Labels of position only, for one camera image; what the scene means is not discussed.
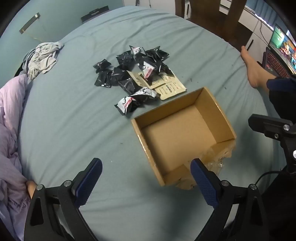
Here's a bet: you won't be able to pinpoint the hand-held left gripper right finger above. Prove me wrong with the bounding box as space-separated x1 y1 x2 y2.
190 158 264 241

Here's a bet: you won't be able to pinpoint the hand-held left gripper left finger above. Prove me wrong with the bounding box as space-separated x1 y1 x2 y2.
24 158 103 241

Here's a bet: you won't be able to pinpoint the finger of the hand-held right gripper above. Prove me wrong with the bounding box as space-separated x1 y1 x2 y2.
248 113 296 174

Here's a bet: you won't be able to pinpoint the cardboard box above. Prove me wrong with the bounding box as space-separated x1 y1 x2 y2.
131 87 237 187

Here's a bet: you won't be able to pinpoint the beige double sachet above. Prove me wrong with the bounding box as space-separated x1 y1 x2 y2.
148 75 187 100
127 71 154 89

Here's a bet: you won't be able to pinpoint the pile of black snack packets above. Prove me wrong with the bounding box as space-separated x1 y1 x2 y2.
93 45 174 116

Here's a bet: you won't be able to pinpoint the dark blue shorts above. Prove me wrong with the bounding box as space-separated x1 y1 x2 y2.
266 77 296 121

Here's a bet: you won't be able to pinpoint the teal bed sheet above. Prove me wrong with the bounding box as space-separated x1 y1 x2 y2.
17 6 287 241

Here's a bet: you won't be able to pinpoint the person's left leg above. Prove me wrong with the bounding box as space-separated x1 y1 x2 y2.
25 180 38 200

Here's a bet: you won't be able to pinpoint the open laptop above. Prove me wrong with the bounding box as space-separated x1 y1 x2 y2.
262 23 296 80

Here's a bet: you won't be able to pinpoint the white desk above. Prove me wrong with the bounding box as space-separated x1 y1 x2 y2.
220 0 281 63

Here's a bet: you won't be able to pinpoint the wooden chair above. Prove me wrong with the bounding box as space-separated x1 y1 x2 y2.
174 0 255 54

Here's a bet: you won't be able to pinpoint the grey crumpled clothes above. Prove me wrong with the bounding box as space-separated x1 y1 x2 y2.
22 42 65 80

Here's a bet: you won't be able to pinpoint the black cable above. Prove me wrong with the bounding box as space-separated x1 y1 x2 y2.
255 170 286 186

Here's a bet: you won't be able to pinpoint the metal door handle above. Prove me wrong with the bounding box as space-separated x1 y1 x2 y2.
80 7 102 24
19 13 41 34

